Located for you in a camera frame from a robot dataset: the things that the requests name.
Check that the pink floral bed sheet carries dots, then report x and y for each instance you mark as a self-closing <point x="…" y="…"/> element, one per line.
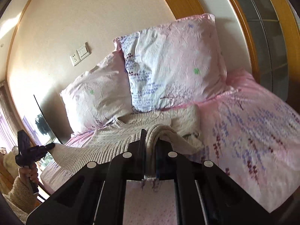
<point x="246" y="131"/>

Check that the person's left forearm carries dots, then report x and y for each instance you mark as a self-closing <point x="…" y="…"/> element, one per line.
<point x="20" y="193"/>

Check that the person's left hand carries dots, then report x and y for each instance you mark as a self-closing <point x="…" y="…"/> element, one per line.
<point x="24" y="172"/>

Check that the black television screen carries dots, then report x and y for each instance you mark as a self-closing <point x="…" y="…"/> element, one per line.
<point x="50" y="119"/>

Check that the small pink floral pillow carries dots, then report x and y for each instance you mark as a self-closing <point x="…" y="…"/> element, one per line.
<point x="98" y="91"/>

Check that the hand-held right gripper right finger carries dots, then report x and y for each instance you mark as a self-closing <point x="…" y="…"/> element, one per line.
<point x="164" y="166"/>

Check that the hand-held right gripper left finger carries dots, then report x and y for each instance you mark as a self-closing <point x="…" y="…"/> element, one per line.
<point x="142" y="160"/>

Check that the purple curtain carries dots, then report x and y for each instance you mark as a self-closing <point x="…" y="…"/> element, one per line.
<point x="8" y="117"/>

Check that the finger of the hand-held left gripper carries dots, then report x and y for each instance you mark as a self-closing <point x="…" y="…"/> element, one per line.
<point x="43" y="151"/>

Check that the white wall switch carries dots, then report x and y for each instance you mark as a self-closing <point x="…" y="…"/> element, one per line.
<point x="83" y="50"/>

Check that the large pink floral pillow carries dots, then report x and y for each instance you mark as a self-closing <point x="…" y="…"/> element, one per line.
<point x="173" y="63"/>

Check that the frosted glass sliding door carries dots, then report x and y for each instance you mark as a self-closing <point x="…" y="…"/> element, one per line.
<point x="269" y="39"/>

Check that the white wall socket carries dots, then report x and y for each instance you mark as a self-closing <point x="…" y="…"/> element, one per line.
<point x="75" y="59"/>

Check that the beige knit sweater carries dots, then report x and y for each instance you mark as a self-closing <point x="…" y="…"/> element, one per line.
<point x="105" y="143"/>

